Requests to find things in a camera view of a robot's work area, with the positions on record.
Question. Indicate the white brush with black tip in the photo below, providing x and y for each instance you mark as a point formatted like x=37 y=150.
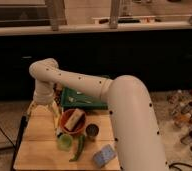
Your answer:
x=58 y=128

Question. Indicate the orange bowl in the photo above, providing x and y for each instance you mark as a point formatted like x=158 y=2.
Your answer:
x=79 y=126

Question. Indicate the green chili pepper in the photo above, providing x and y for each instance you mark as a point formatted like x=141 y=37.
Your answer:
x=81 y=142

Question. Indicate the spice bottles on floor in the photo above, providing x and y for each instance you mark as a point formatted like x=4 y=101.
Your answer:
x=181 y=114

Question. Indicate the wooden shelf rail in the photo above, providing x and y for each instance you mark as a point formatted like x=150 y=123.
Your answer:
x=94 y=28

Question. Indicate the blue sponge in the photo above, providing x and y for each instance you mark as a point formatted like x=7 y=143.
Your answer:
x=104 y=156

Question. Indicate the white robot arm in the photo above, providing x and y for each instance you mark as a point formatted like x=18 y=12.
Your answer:
x=132 y=115

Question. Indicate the wooden scrub brush block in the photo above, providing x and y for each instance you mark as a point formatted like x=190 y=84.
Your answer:
x=74 y=115

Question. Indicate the green tray with fork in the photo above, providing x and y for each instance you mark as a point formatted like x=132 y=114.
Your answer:
x=74 y=99

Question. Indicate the small green cup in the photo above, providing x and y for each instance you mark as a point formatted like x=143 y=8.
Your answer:
x=64 y=142

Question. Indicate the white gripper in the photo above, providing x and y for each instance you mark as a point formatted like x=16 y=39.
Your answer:
x=44 y=95

